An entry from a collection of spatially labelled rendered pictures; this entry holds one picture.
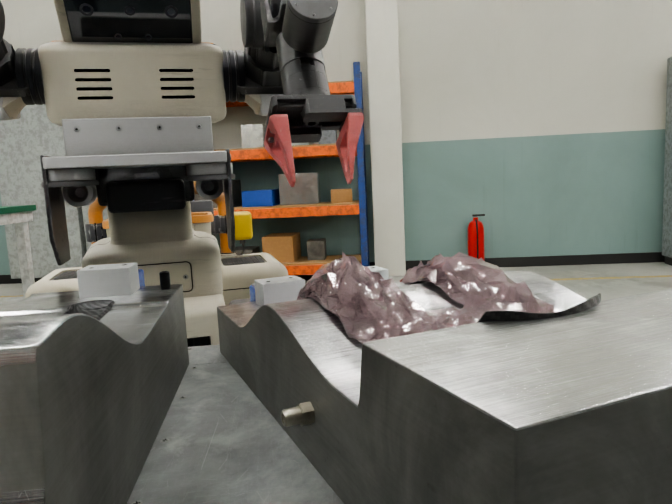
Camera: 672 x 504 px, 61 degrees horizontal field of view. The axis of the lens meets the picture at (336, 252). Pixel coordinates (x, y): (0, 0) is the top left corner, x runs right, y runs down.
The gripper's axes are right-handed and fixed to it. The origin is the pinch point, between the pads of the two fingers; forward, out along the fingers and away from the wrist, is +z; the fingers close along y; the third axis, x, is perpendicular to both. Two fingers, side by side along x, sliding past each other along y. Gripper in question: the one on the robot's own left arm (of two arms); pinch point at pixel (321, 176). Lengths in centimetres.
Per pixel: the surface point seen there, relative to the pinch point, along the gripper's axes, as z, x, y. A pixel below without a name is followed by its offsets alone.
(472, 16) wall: -333, 337, 273
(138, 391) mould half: 23.8, -15.8, -20.2
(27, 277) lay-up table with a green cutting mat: -112, 357, -121
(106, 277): 10.7, -1.7, -23.8
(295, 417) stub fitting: 27.5, -20.4, -10.3
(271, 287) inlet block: 12.3, 2.0, -7.2
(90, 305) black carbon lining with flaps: 13.7, -2.9, -25.2
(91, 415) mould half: 26.0, -25.4, -21.8
